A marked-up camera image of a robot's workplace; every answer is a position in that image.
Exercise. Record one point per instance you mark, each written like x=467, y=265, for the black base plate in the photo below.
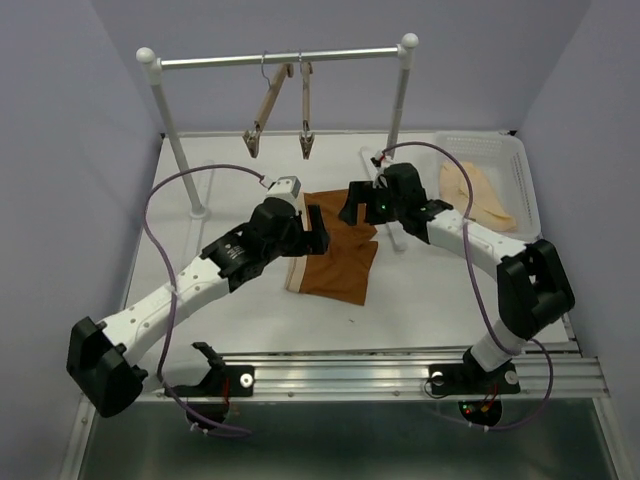
x=207, y=404
x=479, y=392

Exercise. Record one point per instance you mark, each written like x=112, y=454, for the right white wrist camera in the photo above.
x=378, y=159

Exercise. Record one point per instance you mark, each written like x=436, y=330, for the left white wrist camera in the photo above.
x=286, y=188

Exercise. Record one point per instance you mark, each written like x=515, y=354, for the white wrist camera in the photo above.
x=286, y=188
x=378, y=159

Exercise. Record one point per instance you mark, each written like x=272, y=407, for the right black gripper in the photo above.
x=362, y=192

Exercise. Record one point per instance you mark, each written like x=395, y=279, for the beige underwear in basket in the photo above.
x=486, y=210

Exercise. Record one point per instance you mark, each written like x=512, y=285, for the white plastic basket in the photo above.
x=502, y=158

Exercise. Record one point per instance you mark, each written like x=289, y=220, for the brown underwear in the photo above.
x=342, y=273

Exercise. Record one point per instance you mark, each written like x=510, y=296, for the wooden clip hanger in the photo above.
x=306, y=135
x=251, y=137

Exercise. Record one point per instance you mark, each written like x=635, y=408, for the aluminium mounting rail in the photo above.
x=386, y=377

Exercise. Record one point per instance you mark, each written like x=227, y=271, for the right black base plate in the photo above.
x=479, y=392

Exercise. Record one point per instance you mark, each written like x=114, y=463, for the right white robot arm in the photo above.
x=533, y=289

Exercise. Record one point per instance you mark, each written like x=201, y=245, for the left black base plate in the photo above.
x=207, y=404

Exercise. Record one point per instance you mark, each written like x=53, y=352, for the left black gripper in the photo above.
x=312, y=242

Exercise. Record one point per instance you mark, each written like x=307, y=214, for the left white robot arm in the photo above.
x=103, y=355

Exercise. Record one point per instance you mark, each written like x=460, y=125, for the white metal clothes rack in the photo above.
x=154, y=68

